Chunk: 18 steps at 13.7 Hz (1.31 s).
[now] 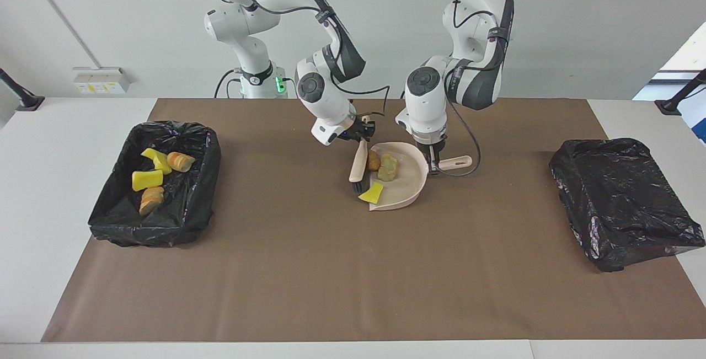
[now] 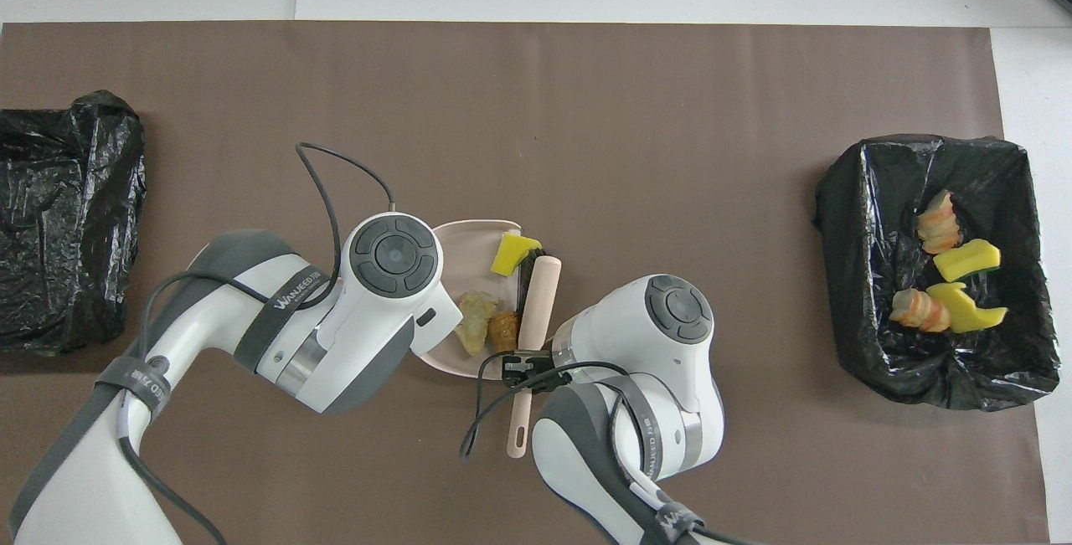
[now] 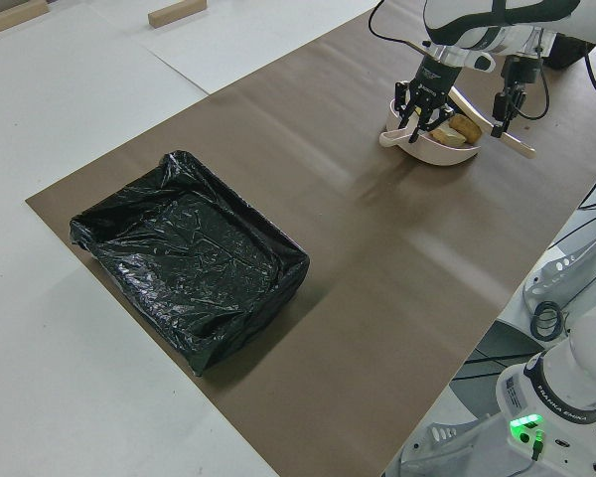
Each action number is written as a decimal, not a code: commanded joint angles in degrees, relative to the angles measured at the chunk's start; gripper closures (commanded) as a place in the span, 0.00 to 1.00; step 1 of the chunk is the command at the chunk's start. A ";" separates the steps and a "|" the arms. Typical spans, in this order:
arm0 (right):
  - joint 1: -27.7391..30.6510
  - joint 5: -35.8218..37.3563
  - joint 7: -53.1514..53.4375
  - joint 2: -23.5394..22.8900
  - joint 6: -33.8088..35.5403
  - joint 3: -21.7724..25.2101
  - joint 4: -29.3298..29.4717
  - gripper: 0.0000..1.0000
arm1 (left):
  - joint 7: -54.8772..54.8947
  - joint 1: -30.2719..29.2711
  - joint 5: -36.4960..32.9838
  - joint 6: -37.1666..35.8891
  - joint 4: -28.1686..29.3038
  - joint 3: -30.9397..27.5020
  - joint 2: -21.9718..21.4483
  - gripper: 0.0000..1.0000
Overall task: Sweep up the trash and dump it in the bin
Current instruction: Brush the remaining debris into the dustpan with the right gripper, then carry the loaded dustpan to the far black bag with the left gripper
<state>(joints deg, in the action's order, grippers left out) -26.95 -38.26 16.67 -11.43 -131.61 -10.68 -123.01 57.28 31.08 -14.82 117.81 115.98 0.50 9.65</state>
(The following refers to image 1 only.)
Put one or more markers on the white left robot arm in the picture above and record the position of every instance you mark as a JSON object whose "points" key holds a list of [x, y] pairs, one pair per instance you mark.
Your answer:
{"points": [[424, 100]]}

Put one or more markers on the white wall socket box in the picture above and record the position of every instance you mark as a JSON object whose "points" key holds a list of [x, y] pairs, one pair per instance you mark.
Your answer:
{"points": [[99, 80]]}

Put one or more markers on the pink plastic dustpan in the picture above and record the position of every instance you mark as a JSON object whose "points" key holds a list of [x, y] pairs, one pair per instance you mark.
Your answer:
{"points": [[405, 182]]}

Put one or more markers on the yellow notched sponge piece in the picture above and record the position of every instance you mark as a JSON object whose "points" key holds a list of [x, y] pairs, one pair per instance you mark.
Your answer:
{"points": [[157, 160]]}

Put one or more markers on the brown sponge piece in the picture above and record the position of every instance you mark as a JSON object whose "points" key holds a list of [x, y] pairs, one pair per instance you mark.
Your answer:
{"points": [[374, 161]]}

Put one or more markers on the open bin with black bag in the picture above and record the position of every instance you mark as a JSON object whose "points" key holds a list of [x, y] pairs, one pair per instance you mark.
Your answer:
{"points": [[187, 204]]}

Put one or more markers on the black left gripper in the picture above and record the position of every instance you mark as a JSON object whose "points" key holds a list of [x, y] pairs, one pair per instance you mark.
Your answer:
{"points": [[430, 139]]}

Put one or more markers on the beige hand brush black bristles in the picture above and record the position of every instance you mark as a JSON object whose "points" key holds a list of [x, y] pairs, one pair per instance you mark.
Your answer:
{"points": [[358, 163]]}

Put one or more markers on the bin wrapped in black bag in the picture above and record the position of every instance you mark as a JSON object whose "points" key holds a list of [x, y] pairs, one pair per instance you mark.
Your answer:
{"points": [[623, 204]]}

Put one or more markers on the black stand with foot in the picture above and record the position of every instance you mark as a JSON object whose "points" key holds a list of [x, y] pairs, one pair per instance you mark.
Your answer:
{"points": [[27, 100], [670, 107]]}

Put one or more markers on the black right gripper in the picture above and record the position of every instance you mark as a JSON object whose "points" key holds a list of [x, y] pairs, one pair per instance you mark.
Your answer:
{"points": [[358, 127]]}

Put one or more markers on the brown paper table mat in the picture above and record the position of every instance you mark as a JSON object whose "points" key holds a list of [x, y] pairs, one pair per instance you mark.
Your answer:
{"points": [[353, 304]]}

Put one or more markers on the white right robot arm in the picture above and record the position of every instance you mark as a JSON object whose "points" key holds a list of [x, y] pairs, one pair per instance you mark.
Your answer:
{"points": [[325, 94]]}

